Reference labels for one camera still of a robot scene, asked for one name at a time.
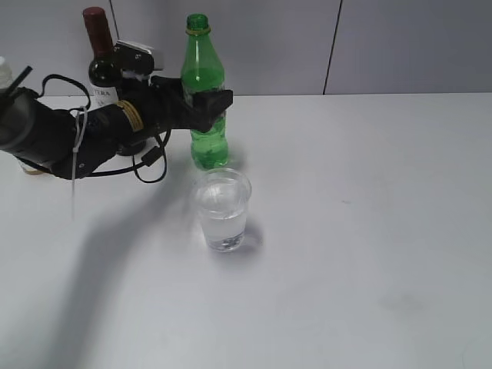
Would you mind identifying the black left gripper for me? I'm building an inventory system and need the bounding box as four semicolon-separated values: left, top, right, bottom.
118;76;234;142

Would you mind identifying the green sprite bottle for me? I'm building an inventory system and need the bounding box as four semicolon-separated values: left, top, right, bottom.
180;13;229;170

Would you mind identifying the transparent plastic cup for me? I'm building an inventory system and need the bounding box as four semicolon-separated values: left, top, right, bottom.
191;168;252;252

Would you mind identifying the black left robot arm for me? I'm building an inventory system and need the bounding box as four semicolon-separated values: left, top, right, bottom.
1;76;233;180

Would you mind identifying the dark red wine bottle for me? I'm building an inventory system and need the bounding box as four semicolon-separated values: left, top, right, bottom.
82;6;122;108

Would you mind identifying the white zip tie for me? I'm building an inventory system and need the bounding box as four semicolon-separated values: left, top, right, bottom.
71;107;88;220

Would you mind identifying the orange juice bottle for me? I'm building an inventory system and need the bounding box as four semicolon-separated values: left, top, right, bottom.
0;56;43;176

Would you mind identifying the black camera cable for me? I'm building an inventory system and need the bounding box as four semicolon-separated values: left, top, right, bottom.
41;74;172;184

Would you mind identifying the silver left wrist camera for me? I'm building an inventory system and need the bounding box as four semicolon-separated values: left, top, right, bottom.
114;40;164;81

